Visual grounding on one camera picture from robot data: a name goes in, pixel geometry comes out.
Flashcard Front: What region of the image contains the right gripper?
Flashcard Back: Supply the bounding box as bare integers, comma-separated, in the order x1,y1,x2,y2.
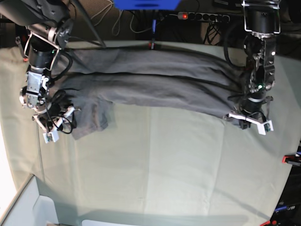
32,90,79,134

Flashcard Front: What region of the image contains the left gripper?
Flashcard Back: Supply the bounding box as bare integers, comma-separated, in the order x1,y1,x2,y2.
223,95,273,129

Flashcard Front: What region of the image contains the grey t-shirt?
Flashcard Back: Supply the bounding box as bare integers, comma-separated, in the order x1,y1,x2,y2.
50,48,243,139

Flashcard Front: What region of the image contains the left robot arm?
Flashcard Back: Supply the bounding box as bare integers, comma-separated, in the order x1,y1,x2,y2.
224,0,281,135

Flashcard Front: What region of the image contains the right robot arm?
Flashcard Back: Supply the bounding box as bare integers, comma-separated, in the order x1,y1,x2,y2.
0,0,76,136

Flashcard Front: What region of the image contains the red black right clamp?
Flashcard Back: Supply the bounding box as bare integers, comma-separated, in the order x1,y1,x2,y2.
282,151,301,167

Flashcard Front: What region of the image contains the red black clamp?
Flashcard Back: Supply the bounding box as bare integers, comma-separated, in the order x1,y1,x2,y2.
282,151,301,167
149,19,157,50

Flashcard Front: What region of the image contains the white power strip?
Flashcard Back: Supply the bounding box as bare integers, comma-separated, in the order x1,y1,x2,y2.
175,12,230,23

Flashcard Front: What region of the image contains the green table cloth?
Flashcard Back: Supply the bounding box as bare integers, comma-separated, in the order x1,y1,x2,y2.
0,47,301,226

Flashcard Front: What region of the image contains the red corner clamp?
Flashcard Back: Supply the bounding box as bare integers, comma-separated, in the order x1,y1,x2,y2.
260,220,278,226

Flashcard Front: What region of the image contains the red black centre clamp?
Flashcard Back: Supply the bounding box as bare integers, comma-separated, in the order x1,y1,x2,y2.
149,19,157,50

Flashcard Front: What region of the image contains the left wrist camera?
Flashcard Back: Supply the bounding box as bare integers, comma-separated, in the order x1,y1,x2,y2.
256,120,274,136

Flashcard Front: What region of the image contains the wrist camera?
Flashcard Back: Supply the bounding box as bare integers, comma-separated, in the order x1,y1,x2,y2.
43,130,59,144
256,120,274,136

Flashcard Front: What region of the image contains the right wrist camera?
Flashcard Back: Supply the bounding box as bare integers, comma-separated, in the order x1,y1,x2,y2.
43,130,59,144

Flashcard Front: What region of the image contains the white cable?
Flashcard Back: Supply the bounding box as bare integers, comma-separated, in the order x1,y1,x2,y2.
89,0,156,35

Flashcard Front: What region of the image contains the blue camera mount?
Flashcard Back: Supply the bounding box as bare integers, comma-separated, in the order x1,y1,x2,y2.
113,0,180,10

